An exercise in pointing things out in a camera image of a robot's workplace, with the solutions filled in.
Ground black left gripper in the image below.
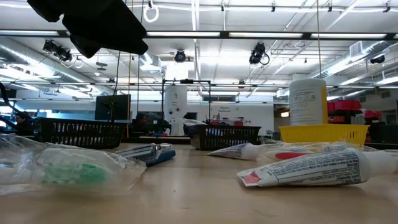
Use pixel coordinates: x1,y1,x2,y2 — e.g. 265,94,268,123
27,0,149,59

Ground white blue toothpaste tube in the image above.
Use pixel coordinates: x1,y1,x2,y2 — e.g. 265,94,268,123
206,142,266,161

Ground white toothpaste tube red end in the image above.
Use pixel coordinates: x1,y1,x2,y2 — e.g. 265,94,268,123
236,147,398,188

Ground black monitor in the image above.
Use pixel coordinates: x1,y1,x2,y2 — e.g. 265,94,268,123
95,94,132,121

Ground black slotted plastic basket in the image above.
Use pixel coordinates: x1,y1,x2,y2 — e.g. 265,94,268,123
33,117,127,149
188,124,262,151

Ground white column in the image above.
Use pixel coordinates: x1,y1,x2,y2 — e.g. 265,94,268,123
164,85,188,136

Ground black overhead beam light strips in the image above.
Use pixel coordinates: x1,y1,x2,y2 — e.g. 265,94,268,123
0,29,398,40

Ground clear wrapped green packet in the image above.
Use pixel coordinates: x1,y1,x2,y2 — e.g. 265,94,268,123
0,133,147,195

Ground white wipes canister yellow label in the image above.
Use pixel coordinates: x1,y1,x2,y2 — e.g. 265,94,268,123
289,78,329,126

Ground yellow slotted plastic basket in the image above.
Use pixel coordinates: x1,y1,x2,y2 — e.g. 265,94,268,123
279,123,370,147

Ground red storage bin stack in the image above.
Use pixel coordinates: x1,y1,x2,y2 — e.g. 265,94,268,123
327,99,363,124

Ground small red storage bin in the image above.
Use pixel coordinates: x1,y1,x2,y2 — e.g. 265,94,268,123
363,109,382,119

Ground black hanging cable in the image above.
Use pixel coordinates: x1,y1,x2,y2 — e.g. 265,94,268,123
110,51,122,122

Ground black ceiling camera cluster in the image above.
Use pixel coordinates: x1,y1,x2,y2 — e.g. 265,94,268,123
42,39,73,62

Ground white hanging ring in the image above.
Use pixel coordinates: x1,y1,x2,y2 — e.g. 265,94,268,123
143,5,159,23

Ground silver ceiling duct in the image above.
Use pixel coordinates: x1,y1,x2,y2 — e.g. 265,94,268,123
307,40,398,80
0,37,106,94

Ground black metal frame stand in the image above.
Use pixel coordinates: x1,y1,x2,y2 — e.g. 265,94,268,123
160,79,212,134

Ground black ceiling camera with cable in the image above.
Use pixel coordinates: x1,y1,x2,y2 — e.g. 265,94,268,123
248,42,271,66

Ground thin hanging rope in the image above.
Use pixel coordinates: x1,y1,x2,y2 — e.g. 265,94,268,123
316,0,322,78

